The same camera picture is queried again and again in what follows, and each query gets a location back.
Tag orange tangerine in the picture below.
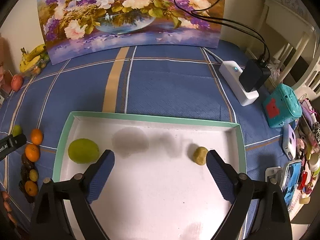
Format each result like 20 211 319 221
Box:
24 180 39 197
25 144 40 162
30 128 43 146

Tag small brown longan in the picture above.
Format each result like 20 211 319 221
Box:
29 169 39 182
193 146 208 165

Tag green mango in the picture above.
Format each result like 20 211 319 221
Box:
12 125 23 137
68 138 100 164

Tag person left hand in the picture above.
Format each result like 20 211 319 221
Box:
1 191 17 227

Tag white phone stand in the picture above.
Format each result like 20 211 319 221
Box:
265 166 283 183

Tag smartphone on stand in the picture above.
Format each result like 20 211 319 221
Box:
280 160 302 209

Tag red apple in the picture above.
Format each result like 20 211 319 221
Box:
11 74 24 92

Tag cluttered accessory tray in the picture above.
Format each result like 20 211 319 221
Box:
297 94 319 205

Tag purple white small device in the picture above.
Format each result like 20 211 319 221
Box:
282 124 296 160

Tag clear plastic fruit container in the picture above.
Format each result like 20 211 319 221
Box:
21 52 50 77

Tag yellow banana bunch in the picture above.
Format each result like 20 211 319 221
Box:
20 44 47 73

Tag teal toy box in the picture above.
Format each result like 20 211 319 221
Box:
262 83 302 128

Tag black power adapter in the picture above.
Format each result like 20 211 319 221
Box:
239 59 271 92

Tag white chair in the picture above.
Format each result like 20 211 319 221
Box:
257 0 319 100

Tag white power strip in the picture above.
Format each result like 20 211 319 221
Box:
219 61 259 106

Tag blue plaid tablecloth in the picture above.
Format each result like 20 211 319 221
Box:
0 39 301 240

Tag flower painting canvas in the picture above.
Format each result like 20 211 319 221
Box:
37 0 225 64

